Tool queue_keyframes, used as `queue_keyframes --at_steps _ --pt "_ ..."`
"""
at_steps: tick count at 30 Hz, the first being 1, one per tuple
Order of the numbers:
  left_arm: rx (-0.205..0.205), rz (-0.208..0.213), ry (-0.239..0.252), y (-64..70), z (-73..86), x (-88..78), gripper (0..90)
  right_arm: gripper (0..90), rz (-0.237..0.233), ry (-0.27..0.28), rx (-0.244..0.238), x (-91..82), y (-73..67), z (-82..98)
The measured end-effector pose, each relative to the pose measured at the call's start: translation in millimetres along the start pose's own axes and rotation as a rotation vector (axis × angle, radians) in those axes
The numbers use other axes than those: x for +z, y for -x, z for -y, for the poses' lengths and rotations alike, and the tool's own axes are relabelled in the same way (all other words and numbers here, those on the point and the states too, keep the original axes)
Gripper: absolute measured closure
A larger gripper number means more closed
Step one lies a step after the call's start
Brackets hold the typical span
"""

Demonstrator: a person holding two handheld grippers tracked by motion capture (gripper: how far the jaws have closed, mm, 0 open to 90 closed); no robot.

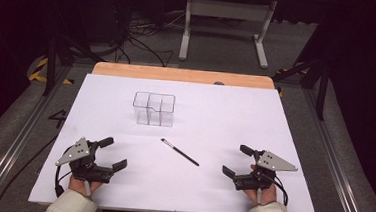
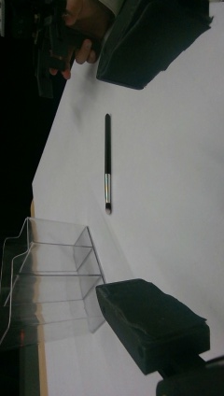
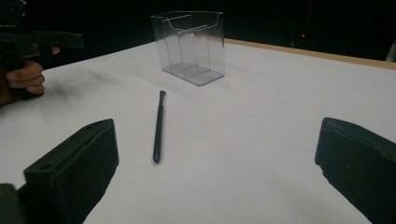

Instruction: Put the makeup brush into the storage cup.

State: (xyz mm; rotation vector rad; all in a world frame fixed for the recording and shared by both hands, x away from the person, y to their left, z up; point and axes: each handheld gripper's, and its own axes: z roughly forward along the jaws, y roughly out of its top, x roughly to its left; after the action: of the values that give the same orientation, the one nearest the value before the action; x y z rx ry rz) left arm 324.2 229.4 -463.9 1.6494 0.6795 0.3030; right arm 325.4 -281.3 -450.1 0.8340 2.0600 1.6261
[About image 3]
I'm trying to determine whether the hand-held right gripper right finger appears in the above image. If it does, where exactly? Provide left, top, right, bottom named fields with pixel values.
left=314, top=117, right=396, bottom=224

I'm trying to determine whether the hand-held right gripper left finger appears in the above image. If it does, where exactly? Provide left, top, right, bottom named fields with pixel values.
left=17, top=118, right=120, bottom=224

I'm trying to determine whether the clear acrylic holder box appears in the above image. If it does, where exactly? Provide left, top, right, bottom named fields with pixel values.
left=150, top=10, right=226, bottom=87

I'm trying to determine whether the black pen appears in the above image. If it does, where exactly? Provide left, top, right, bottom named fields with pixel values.
left=152, top=90, right=167, bottom=165

